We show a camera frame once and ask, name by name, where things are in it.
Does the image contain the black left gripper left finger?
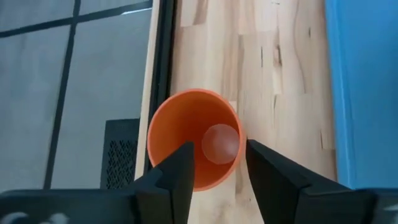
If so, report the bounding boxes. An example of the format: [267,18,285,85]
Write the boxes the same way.
[0,141,196,224]

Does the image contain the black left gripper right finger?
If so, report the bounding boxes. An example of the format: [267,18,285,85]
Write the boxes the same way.
[246,139,398,224]

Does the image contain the orange plastic cup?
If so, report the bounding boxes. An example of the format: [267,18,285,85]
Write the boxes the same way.
[146,88,246,192]

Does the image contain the blue plastic tray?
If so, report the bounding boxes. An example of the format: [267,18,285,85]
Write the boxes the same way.
[325,0,398,190]

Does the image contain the black perforated floor grille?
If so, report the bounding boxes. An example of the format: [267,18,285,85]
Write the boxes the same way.
[99,118,141,190]

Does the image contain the black metal table frame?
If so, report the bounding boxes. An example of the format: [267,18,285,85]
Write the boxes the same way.
[143,0,178,175]

